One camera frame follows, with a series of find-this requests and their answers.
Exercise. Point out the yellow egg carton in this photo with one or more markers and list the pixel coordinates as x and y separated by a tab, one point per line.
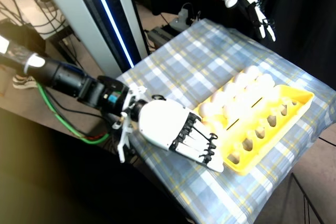
299	94

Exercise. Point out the black curtain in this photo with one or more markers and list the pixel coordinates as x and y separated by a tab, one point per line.
302	11

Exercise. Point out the blue yellow plaid cloth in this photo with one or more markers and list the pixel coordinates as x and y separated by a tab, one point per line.
183	58

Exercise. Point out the grey clamp device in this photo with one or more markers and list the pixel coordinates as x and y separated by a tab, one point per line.
183	18

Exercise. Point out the grey column with blue light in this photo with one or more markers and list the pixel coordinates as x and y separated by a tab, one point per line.
78	11

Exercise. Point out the black white sneaker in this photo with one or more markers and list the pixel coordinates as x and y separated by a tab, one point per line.
25	82

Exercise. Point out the wrist camera on white bracket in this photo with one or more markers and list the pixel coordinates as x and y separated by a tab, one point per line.
121	155

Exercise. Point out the black metal frame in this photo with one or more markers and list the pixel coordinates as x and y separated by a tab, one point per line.
160	36

